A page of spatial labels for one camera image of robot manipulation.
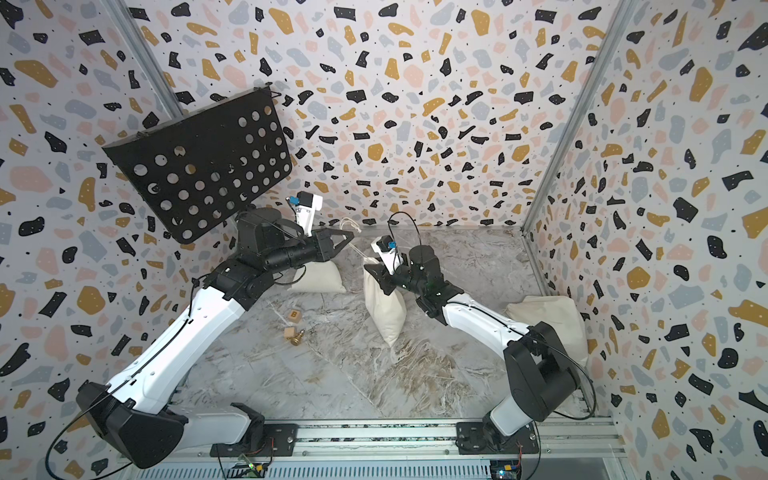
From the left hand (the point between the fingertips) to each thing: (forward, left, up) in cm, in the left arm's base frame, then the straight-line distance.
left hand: (353, 234), depth 65 cm
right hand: (+4, -3, -17) cm, 18 cm away
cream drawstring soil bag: (-4, -6, -28) cm, 29 cm away
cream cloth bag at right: (-3, -57, -31) cm, 65 cm away
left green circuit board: (-38, +27, -42) cm, 63 cm away
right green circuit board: (-39, -35, -41) cm, 67 cm away
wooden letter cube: (+1, +24, -38) cm, 45 cm away
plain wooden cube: (-5, +23, -38) cm, 45 cm away
